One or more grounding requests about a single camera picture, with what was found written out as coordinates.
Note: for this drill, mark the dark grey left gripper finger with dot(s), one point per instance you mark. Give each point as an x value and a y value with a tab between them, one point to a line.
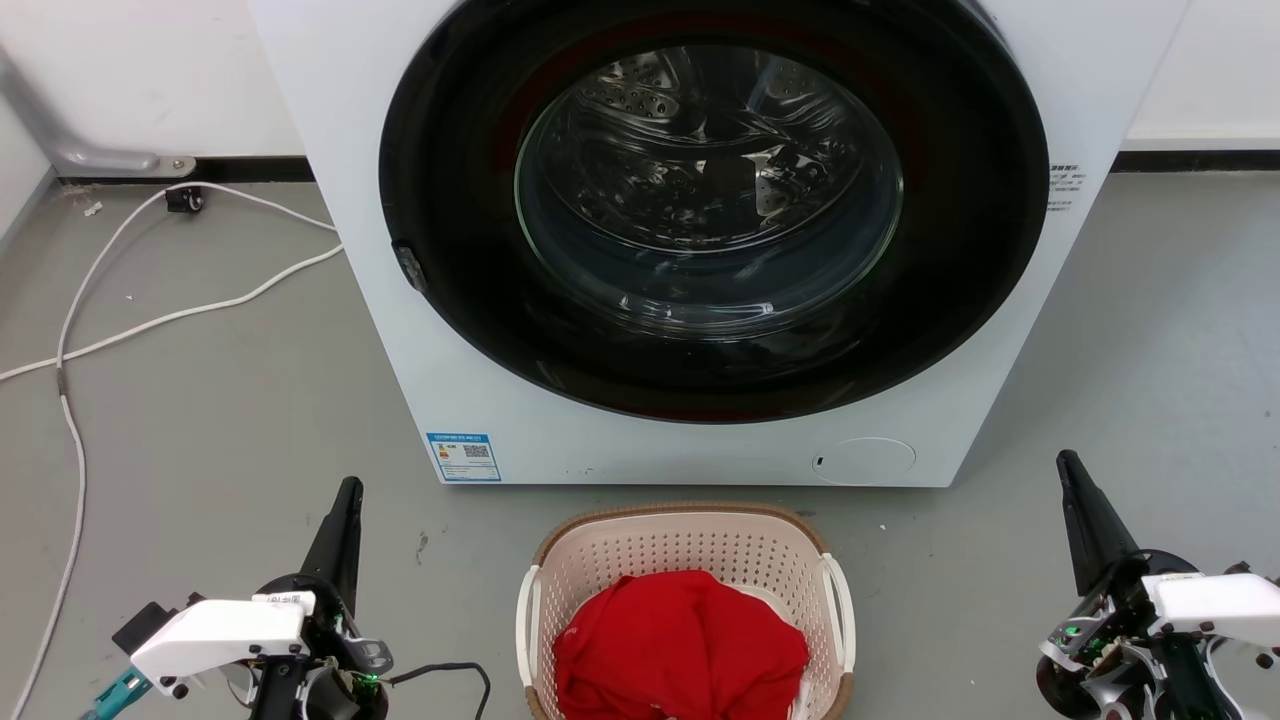
338	545

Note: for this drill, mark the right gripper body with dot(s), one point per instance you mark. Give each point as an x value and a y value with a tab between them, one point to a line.
1105	640

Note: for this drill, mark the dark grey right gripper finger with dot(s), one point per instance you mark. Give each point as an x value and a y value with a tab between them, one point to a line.
1092	525

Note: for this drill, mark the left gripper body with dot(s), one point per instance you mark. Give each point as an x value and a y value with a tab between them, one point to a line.
335	640

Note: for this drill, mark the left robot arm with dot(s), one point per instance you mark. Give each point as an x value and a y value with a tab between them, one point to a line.
275	695

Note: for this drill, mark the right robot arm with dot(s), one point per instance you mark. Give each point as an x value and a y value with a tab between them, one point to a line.
1195	685

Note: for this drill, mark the beige perforated plastic laundry basket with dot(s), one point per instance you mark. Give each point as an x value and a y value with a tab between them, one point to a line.
690	545

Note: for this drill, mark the blue white energy label sticker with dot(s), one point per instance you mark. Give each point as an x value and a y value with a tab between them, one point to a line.
463	457

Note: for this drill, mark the teal plastic connector piece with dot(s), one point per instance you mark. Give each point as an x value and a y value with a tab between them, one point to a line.
115	695

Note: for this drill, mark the round white filter cover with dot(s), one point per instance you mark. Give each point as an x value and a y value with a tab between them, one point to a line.
865	461

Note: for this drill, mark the black round washer door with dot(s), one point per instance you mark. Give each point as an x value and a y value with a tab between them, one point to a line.
450	250

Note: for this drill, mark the small printed text sticker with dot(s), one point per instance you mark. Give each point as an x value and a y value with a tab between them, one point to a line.
1064	190

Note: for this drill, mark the red garment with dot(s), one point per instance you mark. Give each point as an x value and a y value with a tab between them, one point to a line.
680	645

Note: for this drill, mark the white front-load washing machine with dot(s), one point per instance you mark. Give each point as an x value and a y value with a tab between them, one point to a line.
1000	80

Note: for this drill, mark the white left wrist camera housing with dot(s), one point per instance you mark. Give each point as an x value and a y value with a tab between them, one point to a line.
220	632

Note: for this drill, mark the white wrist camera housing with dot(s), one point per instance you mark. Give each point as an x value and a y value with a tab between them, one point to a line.
1215	600
220	632

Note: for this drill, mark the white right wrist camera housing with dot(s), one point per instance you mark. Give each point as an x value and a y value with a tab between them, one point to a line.
1215	600

